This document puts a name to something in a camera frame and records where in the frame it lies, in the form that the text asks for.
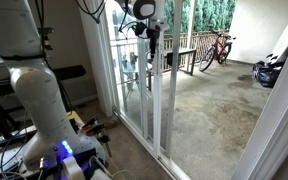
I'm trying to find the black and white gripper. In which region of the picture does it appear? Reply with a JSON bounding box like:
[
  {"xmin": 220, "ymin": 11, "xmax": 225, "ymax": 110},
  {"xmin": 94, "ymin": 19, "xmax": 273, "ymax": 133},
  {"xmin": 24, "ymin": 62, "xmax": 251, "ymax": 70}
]
[{"xmin": 132, "ymin": 0, "xmax": 169, "ymax": 57}]

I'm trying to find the white sliding glass door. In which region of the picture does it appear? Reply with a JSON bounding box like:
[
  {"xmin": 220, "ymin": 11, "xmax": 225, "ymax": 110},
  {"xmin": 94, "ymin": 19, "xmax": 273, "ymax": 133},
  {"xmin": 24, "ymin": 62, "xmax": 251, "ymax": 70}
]
[{"xmin": 140, "ymin": 19, "xmax": 167, "ymax": 158}]

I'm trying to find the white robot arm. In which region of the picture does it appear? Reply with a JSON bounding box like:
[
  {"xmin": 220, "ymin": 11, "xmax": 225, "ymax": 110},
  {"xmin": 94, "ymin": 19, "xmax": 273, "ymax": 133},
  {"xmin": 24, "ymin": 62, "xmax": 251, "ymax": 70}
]
[{"xmin": 0, "ymin": 0, "xmax": 106, "ymax": 171}]

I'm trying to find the metal floor door track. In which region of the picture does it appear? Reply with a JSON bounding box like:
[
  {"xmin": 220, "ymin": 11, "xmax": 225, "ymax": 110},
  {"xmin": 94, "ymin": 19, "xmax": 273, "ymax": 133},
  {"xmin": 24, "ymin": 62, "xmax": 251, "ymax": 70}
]
[{"xmin": 113, "ymin": 110, "xmax": 192, "ymax": 180}]

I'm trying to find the wooden balcony railing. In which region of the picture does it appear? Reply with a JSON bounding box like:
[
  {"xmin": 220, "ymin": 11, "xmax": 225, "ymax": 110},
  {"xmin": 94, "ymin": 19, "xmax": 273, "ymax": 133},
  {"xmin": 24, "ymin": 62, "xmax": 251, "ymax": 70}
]
[{"xmin": 162, "ymin": 29, "xmax": 232, "ymax": 71}]

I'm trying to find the red bicycle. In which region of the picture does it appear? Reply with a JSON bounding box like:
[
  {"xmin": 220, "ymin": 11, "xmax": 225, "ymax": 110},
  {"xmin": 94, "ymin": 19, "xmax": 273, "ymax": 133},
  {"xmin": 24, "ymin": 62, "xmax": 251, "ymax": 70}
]
[{"xmin": 199, "ymin": 31, "xmax": 235, "ymax": 72}]

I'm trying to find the black garbage bag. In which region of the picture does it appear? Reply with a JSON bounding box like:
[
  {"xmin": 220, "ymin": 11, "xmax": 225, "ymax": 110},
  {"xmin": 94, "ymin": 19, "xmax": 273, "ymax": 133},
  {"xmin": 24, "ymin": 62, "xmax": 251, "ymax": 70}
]
[{"xmin": 252, "ymin": 61, "xmax": 284, "ymax": 88}]

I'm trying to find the white screen door frame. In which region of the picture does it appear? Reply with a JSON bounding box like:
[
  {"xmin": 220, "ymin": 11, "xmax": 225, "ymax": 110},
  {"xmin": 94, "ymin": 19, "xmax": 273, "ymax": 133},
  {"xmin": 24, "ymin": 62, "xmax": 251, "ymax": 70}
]
[{"xmin": 165, "ymin": 0, "xmax": 183, "ymax": 158}]

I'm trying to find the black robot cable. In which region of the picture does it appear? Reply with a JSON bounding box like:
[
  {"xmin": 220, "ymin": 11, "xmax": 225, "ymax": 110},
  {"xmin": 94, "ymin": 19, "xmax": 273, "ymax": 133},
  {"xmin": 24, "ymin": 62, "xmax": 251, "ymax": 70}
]
[{"xmin": 75, "ymin": 0, "xmax": 107, "ymax": 25}]

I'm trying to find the red handled clamp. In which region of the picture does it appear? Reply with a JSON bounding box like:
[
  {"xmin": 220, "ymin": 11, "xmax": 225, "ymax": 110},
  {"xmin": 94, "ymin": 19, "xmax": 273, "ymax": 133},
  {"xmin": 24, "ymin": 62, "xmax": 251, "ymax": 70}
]
[{"xmin": 82, "ymin": 116, "xmax": 112, "ymax": 157}]

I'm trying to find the white right door frame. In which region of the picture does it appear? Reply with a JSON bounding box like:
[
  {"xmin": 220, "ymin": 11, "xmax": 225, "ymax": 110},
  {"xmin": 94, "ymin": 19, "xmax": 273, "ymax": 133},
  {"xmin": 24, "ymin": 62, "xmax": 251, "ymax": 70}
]
[{"xmin": 232, "ymin": 59, "xmax": 288, "ymax": 180}]

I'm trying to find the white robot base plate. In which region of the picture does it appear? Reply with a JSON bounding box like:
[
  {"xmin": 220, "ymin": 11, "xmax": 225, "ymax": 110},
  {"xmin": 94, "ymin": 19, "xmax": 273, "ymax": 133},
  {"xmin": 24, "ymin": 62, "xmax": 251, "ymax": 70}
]
[{"xmin": 0, "ymin": 111, "xmax": 108, "ymax": 180}]

